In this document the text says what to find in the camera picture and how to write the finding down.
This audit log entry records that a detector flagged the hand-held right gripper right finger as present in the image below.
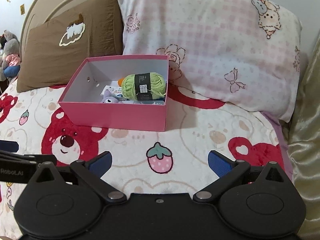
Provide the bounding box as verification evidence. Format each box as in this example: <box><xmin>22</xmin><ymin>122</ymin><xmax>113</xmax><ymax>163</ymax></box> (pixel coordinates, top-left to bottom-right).
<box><xmin>193</xmin><ymin>150</ymin><xmax>290</xmax><ymax>203</ymax></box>

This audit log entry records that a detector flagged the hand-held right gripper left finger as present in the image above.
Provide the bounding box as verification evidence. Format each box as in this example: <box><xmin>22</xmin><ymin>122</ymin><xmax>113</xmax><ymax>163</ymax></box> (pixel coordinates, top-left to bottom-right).
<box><xmin>29</xmin><ymin>151</ymin><xmax>127</xmax><ymax>204</ymax></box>

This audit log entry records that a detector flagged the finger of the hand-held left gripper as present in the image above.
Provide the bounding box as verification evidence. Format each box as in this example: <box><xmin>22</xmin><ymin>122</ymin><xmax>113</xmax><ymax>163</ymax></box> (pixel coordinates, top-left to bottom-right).
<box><xmin>0</xmin><ymin>141</ymin><xmax>19</xmax><ymax>153</ymax></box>
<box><xmin>0</xmin><ymin>150</ymin><xmax>58</xmax><ymax>167</ymax></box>

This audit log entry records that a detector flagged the pink cardboard box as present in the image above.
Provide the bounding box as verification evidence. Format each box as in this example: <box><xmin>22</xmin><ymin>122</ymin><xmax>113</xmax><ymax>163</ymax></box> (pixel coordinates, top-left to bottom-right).
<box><xmin>58</xmin><ymin>55</ymin><xmax>170</xmax><ymax>132</ymax></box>

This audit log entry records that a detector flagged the purple plush toy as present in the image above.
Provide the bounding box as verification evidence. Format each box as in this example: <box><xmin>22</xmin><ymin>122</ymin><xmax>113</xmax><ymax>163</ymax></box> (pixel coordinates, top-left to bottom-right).
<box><xmin>100</xmin><ymin>89</ymin><xmax>124</xmax><ymax>104</ymax></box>

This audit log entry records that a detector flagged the white tissue packet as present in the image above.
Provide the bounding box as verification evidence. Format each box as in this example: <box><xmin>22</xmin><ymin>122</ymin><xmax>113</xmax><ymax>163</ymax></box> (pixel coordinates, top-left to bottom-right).
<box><xmin>101</xmin><ymin>85</ymin><xmax>123</xmax><ymax>96</ymax></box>

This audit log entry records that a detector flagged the green yarn ball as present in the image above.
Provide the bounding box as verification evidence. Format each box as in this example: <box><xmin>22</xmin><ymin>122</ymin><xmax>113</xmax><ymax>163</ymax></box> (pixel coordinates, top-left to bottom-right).
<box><xmin>122</xmin><ymin>72</ymin><xmax>167</xmax><ymax>102</ymax></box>

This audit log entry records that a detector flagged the lavender bed sheet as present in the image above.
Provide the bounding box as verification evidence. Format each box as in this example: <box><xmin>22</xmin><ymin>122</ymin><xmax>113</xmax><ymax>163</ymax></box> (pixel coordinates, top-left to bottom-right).
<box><xmin>262</xmin><ymin>112</ymin><xmax>293</xmax><ymax>180</ymax></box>

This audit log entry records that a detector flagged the gold satin quilt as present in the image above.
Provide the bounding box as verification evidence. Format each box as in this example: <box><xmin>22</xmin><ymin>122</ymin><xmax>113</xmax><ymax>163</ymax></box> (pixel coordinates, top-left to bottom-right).
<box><xmin>282</xmin><ymin>31</ymin><xmax>320</xmax><ymax>240</ymax></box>

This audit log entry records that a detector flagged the brown pillow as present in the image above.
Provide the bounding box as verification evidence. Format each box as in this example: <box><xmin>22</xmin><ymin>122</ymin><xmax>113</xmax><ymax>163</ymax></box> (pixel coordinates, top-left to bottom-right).
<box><xmin>16</xmin><ymin>0</ymin><xmax>123</xmax><ymax>93</ymax></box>

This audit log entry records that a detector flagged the grey plush toy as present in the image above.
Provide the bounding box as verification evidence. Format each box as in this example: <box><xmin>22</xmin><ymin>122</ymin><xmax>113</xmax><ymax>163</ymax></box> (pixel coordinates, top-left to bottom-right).
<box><xmin>0</xmin><ymin>29</ymin><xmax>22</xmax><ymax>82</ymax></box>

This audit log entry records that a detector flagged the pink checked pillow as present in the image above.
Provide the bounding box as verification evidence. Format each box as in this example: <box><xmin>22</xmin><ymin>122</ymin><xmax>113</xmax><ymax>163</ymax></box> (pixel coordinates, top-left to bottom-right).
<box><xmin>114</xmin><ymin>0</ymin><xmax>303</xmax><ymax>123</ymax></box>

